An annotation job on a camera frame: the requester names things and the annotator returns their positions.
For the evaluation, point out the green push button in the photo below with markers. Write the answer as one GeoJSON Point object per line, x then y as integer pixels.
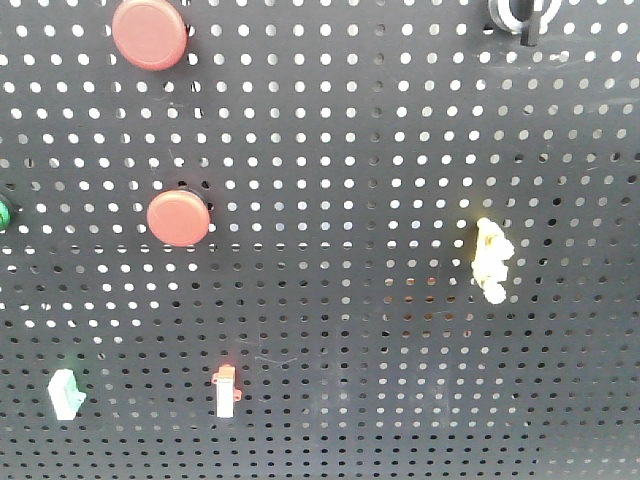
{"type": "Point", "coordinates": [6, 213]}

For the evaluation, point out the yellow and white toggle switch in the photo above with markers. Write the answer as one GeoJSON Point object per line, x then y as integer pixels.
{"type": "Point", "coordinates": [489, 270]}

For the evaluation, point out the large upper red button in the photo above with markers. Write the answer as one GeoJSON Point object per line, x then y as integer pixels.
{"type": "Point", "coordinates": [149, 34]}

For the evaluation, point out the green and white toggle switch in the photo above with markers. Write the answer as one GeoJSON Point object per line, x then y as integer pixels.
{"type": "Point", "coordinates": [64, 395]}

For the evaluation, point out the lower red push button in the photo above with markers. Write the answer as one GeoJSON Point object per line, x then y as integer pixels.
{"type": "Point", "coordinates": [178, 218]}

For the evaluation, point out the black and silver rotary knob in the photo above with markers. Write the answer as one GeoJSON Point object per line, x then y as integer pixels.
{"type": "Point", "coordinates": [526, 19]}

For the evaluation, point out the red and white toggle switch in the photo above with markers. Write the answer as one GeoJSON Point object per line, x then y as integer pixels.
{"type": "Point", "coordinates": [227, 394]}

